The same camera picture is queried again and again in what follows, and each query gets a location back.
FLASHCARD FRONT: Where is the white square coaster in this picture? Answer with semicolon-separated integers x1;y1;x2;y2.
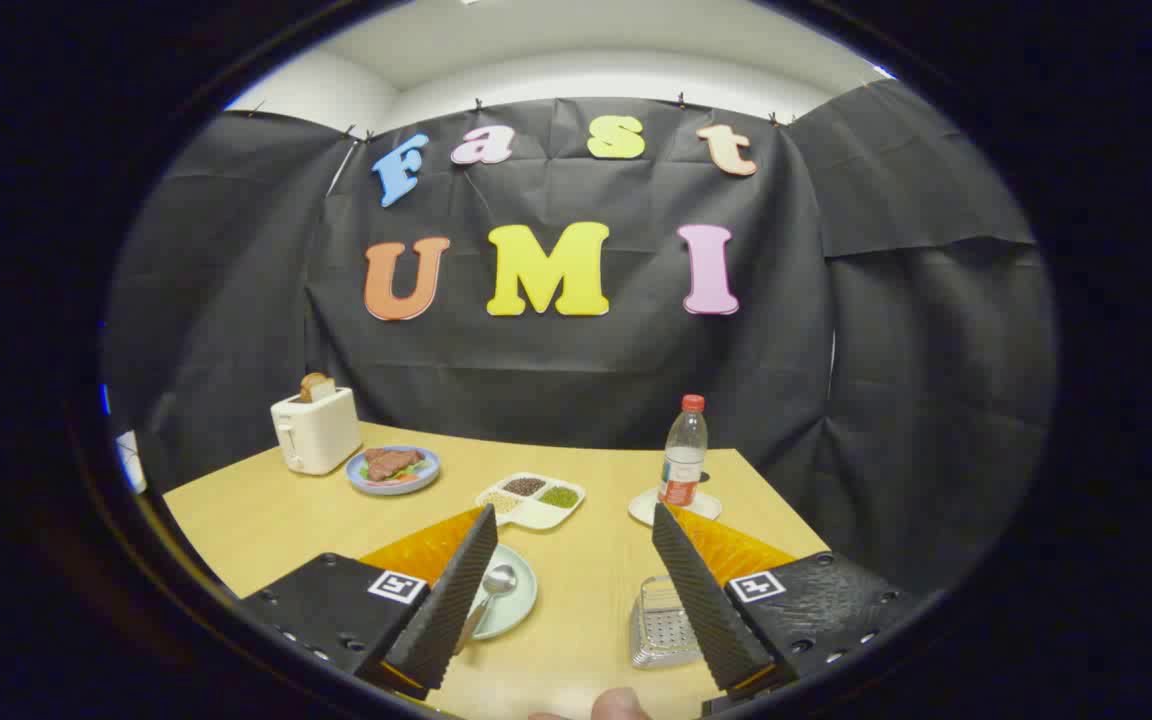
628;487;723;528

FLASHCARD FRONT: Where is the white toaster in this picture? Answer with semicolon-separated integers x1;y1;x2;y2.
270;386;363;476

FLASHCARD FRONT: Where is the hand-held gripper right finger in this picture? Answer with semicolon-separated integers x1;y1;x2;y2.
651;503;937;701

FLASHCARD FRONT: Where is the pale green plate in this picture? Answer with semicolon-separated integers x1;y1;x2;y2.
461;543;539;641

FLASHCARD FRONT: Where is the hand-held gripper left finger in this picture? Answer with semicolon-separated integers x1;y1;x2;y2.
236;503;499;701

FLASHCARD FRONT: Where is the metal perforated tray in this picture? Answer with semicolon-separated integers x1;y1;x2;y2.
629;575;705;670

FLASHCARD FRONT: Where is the white divided dish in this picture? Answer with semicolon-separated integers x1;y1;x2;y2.
475;472;587;531

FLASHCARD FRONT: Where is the blue plate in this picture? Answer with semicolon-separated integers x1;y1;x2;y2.
346;445;441;497

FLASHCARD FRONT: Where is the metal spoon wooden handle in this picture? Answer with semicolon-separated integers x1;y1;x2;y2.
453;564;518;656

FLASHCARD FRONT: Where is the meat with vegetables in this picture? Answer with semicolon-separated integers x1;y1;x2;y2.
364;448;427;483

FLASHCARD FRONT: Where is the clear plastic bottle red cap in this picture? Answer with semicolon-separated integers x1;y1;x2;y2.
658;394;709;507

